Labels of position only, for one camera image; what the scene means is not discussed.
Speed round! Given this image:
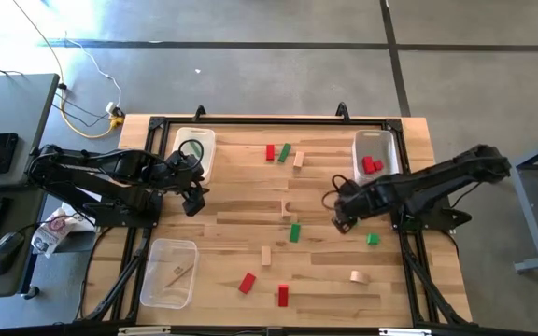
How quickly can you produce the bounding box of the white plastic bin with handles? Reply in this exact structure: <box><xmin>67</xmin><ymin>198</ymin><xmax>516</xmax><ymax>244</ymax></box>
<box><xmin>171</xmin><ymin>126</ymin><xmax>218</xmax><ymax>186</ymax></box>
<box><xmin>351</xmin><ymin>129</ymin><xmax>401</xmax><ymax>186</ymax></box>

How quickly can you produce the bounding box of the black computer mouse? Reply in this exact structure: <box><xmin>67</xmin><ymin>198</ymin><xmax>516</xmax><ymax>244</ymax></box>
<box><xmin>0</xmin><ymin>231</ymin><xmax>26</xmax><ymax>276</ymax></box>

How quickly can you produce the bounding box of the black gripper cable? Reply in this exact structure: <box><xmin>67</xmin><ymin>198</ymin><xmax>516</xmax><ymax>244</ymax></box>
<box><xmin>320</xmin><ymin>174</ymin><xmax>350</xmax><ymax>212</ymax></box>
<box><xmin>177</xmin><ymin>138</ymin><xmax>205</xmax><ymax>164</ymax></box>

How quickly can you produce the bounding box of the thin wooden stick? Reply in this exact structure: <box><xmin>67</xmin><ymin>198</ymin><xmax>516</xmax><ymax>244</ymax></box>
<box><xmin>163</xmin><ymin>264</ymin><xmax>194</xmax><ymax>289</ymax></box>

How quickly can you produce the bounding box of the black aluminium table frame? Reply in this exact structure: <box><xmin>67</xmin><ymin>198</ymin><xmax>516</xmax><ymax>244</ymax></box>
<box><xmin>75</xmin><ymin>115</ymin><xmax>475</xmax><ymax>336</ymax></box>

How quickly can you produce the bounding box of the grey office desk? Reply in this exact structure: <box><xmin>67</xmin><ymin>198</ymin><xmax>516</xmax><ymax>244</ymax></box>
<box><xmin>0</xmin><ymin>73</ymin><xmax>61</xmax><ymax>300</ymax></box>

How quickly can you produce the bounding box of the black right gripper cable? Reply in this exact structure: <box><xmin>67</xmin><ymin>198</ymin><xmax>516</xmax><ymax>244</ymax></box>
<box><xmin>320</xmin><ymin>174</ymin><xmax>350</xmax><ymax>212</ymax></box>

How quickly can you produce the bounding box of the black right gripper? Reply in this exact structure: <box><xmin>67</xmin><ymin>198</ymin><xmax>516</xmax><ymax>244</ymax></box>
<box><xmin>332</xmin><ymin>179</ymin><xmax>377</xmax><ymax>235</ymax></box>

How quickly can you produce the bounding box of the white printed plastic bag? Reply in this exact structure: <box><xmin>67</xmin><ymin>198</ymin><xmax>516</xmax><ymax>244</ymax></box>
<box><xmin>30</xmin><ymin>208</ymin><xmax>81</xmax><ymax>259</ymax></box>

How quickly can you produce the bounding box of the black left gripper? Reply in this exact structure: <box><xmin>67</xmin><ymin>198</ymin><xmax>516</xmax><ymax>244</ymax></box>
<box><xmin>168</xmin><ymin>151</ymin><xmax>210</xmax><ymax>197</ymax></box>

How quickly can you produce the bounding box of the yellow power cable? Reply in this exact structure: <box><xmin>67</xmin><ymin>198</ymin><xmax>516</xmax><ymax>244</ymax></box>
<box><xmin>10</xmin><ymin>0</ymin><xmax>125</xmax><ymax>140</ymax></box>

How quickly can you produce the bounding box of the black smartphone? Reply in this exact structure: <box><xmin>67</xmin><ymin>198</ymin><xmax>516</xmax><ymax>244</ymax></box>
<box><xmin>0</xmin><ymin>132</ymin><xmax>20</xmax><ymax>176</ymax></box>

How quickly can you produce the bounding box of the white printed paper sheet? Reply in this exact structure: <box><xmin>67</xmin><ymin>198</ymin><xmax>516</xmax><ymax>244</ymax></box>
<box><xmin>61</xmin><ymin>201</ymin><xmax>98</xmax><ymax>233</ymax></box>

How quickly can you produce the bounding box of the clear plastic bin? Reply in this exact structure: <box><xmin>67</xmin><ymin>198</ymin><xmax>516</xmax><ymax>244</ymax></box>
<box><xmin>138</xmin><ymin>237</ymin><xmax>200</xmax><ymax>310</ymax></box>

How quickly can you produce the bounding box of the silver metal bracket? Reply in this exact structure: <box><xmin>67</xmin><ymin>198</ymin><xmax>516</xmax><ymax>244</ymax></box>
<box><xmin>117</xmin><ymin>325</ymin><xmax>172</xmax><ymax>336</ymax></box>
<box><xmin>378</xmin><ymin>326</ymin><xmax>433</xmax><ymax>336</ymax></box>

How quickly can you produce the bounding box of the white cable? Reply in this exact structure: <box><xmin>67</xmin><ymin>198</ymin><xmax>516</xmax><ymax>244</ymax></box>
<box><xmin>65</xmin><ymin>36</ymin><xmax>123</xmax><ymax>113</ymax></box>

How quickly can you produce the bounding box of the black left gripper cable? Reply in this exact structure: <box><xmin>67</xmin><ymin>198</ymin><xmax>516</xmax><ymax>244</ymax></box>
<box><xmin>177</xmin><ymin>138</ymin><xmax>205</xmax><ymax>164</ymax></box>

